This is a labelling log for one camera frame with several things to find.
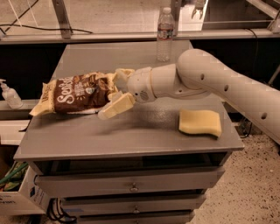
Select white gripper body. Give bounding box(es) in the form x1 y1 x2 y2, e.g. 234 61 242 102
127 66 155 103

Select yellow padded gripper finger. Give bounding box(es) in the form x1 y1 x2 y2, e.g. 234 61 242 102
98 92 136 120
114 68 135 83

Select brown chip bag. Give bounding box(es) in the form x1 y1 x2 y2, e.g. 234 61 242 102
30 72 117 116

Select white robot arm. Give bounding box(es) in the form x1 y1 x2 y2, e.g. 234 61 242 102
98 49 280 143

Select clear plastic water bottle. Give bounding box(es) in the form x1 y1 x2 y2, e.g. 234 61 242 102
157 7 175 62

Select hand sanitizer pump bottle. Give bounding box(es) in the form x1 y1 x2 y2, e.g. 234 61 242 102
0 79 23 109

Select yellow sponge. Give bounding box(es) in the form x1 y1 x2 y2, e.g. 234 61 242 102
178 109 221 137

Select white cardboard box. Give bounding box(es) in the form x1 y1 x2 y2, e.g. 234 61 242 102
0 167 50 215

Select black cables under cabinet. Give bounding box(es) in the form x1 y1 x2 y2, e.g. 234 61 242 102
46 198 78 224

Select black cable on floor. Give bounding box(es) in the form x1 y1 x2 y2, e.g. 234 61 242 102
0 24 94 35

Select metal frame rail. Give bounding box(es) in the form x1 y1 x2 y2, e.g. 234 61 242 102
0 29 280 45

